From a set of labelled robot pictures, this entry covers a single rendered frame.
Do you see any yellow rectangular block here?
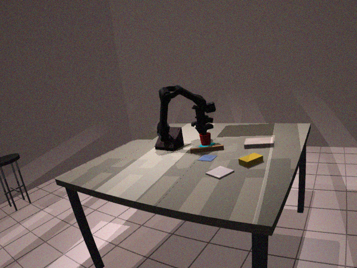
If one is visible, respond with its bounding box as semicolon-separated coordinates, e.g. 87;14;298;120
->
239;153;263;168

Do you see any white flat square slab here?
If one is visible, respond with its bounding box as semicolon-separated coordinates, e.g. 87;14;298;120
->
205;166;234;179

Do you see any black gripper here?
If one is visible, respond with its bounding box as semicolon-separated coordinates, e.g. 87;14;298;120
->
191;114;213;135

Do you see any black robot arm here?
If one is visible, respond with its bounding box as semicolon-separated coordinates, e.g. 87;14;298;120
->
157;85;216;145

